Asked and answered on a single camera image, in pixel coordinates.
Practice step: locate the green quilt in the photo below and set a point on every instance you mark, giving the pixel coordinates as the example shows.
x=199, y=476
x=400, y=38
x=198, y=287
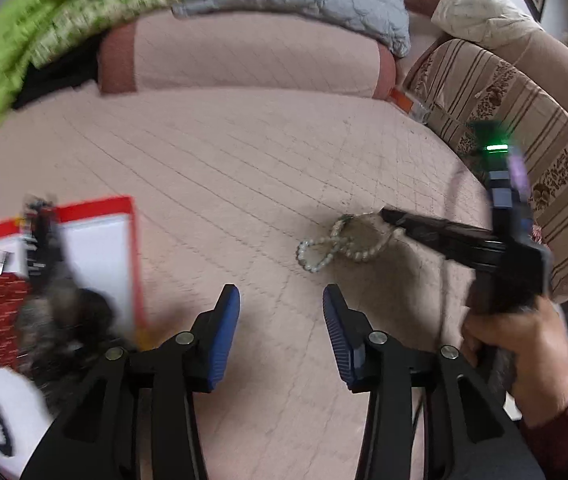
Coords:
x=14, y=25

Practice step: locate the pink bolster pillow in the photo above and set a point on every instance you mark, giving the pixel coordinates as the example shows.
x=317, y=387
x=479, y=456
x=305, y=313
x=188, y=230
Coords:
x=254, y=55

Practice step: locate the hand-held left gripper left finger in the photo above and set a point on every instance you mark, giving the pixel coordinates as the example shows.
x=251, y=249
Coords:
x=224, y=340

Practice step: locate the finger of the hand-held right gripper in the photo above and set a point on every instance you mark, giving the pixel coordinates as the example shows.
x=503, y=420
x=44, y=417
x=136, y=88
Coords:
x=439, y=235

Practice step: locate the white sheet with red border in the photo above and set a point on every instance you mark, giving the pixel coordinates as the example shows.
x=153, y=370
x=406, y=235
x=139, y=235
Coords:
x=94, y=250

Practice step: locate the brown pillow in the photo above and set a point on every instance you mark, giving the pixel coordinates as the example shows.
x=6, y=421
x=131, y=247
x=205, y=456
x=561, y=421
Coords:
x=421, y=0

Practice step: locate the person's right hand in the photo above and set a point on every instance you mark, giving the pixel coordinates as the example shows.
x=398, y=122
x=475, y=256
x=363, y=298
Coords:
x=534, y=355

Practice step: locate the white quilted cloth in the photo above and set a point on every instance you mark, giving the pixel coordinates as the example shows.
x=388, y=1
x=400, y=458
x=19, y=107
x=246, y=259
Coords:
x=484, y=15

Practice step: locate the orange packet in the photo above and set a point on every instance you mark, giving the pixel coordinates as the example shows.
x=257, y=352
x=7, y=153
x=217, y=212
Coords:
x=406, y=102

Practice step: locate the green floral blanket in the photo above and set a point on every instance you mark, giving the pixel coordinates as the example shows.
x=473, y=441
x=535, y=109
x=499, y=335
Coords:
x=94, y=20

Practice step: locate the black cloth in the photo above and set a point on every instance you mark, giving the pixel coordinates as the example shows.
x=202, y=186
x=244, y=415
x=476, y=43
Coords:
x=59, y=80

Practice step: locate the small silver clip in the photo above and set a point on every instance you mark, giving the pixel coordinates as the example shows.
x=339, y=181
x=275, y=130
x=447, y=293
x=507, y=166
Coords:
x=0, y=263

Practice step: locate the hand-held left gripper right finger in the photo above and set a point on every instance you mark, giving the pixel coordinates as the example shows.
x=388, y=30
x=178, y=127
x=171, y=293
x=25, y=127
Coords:
x=339, y=340

